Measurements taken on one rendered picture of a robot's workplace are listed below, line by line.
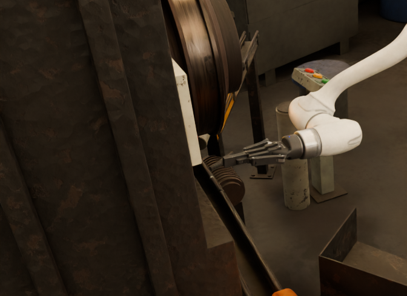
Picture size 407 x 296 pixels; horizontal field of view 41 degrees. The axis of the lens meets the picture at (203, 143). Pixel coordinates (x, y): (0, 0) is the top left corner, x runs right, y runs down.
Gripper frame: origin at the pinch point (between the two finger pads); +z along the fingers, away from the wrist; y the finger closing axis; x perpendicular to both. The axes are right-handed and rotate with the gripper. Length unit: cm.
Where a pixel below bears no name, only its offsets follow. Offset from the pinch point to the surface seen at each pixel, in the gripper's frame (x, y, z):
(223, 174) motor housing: -20.7, 25.8, -4.6
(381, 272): -13, -45, -20
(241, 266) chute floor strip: -12.1, -31.3, 10.5
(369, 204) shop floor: -68, 46, -82
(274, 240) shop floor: -72, 44, -33
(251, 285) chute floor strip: -12.8, -37.7, 10.5
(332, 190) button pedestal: -67, 62, -71
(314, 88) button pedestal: -10, 59, -58
